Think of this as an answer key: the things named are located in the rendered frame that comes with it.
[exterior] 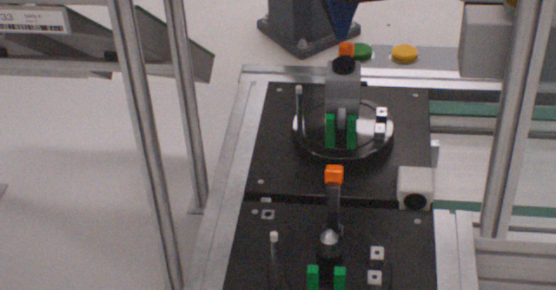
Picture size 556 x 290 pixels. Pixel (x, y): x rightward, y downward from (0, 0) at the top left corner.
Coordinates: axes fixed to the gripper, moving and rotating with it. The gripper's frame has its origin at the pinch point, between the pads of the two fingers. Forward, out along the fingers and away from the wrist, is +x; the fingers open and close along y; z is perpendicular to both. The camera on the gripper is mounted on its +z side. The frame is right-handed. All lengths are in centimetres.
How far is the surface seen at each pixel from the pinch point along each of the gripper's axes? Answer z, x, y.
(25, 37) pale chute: -40.4, -0.5, 2.0
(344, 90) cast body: -2.8, 7.5, -8.2
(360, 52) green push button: 9.2, 10.7, 13.7
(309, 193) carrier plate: -8.9, 19.4, -11.9
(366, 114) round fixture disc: 2.8, 13.7, -2.9
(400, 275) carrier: -3.8, 22.8, -27.8
